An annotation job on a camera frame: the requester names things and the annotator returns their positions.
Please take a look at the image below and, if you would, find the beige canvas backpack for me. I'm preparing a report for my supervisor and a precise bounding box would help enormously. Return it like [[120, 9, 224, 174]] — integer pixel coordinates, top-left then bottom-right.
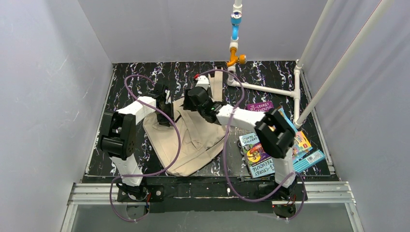
[[143, 66, 227, 177]]

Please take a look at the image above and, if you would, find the blue orange pipe fitting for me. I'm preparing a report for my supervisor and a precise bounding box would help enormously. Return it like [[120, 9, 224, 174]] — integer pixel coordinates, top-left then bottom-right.
[[227, 10, 247, 67]]

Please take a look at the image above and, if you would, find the purple 117-storey treehouse book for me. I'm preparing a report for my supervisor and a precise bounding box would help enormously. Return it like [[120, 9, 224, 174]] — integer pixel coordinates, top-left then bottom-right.
[[245, 101, 274, 112]]

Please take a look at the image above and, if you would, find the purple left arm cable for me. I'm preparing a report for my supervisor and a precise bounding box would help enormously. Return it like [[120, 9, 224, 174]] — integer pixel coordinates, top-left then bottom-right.
[[109, 74, 182, 223]]

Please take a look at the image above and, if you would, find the colourful crayon box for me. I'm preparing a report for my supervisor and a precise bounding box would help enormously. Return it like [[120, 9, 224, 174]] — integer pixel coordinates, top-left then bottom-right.
[[293, 131, 312, 158]]

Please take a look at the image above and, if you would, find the aluminium rail frame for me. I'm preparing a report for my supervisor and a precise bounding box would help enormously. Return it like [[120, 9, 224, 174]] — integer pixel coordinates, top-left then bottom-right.
[[60, 181, 364, 232]]

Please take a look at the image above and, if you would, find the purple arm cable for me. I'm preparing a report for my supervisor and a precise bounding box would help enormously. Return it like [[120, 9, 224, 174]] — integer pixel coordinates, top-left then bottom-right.
[[198, 69, 307, 221], [109, 74, 182, 223]]

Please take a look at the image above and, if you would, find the blue cartoon mouse book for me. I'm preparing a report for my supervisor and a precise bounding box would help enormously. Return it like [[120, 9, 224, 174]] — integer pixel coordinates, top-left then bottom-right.
[[277, 107, 298, 132]]

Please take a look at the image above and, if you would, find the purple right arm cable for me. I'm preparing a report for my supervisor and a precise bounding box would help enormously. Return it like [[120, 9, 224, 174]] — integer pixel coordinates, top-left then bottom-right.
[[198, 69, 307, 221]]

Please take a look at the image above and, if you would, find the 143-storey treehouse book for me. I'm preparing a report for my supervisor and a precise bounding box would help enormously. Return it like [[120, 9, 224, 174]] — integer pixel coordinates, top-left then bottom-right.
[[238, 133, 275, 178]]

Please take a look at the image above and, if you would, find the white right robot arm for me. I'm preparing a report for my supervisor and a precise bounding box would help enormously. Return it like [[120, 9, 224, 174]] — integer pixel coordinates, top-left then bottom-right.
[[183, 87, 296, 189]]

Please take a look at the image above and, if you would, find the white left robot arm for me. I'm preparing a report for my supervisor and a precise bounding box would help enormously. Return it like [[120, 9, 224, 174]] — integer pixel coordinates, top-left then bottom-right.
[[97, 84, 174, 187]]

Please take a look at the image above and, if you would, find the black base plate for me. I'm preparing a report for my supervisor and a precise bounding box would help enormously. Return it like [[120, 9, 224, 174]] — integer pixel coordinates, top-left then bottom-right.
[[115, 177, 308, 217]]

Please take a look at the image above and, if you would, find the light blue barcode book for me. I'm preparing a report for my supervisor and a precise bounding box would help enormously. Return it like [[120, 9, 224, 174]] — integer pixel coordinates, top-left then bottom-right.
[[293, 150, 325, 173]]

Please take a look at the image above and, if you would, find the white PVC pipe frame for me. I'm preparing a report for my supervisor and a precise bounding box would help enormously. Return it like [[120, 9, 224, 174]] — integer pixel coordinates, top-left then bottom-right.
[[226, 0, 395, 129]]

